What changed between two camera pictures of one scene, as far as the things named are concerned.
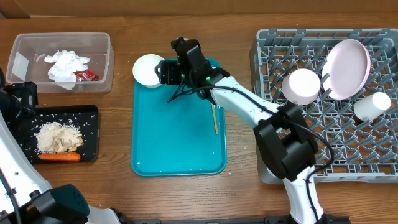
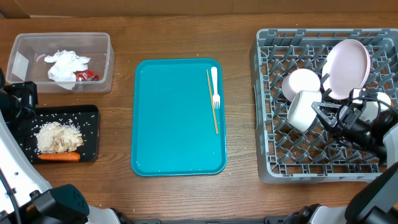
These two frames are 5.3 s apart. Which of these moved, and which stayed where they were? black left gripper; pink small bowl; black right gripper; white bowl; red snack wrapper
Moved: white bowl; black right gripper
Stayed: black left gripper; pink small bowl; red snack wrapper
